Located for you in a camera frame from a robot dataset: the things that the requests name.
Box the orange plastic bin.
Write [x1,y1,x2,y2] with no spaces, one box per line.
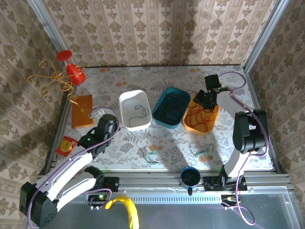
[182,94,220,136]

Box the blue mug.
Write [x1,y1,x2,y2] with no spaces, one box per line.
[180,167,201,196]

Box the white plastic bin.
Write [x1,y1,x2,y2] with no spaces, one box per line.
[118,89,153,132]

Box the teal plastic bin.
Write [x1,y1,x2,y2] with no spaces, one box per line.
[152,87,191,129]

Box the orange wooden block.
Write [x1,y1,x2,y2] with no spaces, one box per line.
[71,94,94,130]

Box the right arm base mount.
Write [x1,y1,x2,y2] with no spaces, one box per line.
[203,176,248,191]

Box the red packet with gold coin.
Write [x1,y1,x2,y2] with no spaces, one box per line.
[56,135,78,157]

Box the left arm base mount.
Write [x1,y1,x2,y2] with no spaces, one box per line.
[81,176,120,193]

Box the grey vented metal tray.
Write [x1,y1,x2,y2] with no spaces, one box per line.
[23,187,302,229]

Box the aluminium frame post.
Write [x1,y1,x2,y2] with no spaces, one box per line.
[242,0,291,72]
[26,0,72,65]

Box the gold wire ornament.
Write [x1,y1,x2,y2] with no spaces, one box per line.
[26,59,85,112]

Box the green cable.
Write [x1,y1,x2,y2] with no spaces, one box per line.
[194,144,214,158]
[128,104,149,127]
[142,149,158,166]

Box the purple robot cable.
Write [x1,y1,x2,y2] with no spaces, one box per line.
[26,106,121,229]
[218,71,270,226]

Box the small black controller box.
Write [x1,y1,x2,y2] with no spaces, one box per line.
[221,194,242,210]
[87,194,107,211]

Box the aluminium table side rail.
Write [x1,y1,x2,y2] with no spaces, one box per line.
[44,88,75,173]
[245,69,286,174]

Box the red cable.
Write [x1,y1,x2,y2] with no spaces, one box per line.
[185,104,210,131]

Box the black cable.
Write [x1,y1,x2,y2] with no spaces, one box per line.
[166,89,203,106]
[156,95,186,125]
[164,104,183,124]

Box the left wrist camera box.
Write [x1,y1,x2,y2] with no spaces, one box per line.
[89,108,105,120]

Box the long aluminium frame rail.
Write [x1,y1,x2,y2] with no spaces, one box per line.
[35,168,293,191]

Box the yellow banana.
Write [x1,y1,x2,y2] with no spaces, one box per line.
[104,195,140,229]

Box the red plastic goblet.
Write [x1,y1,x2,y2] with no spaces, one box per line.
[56,49,86,86]

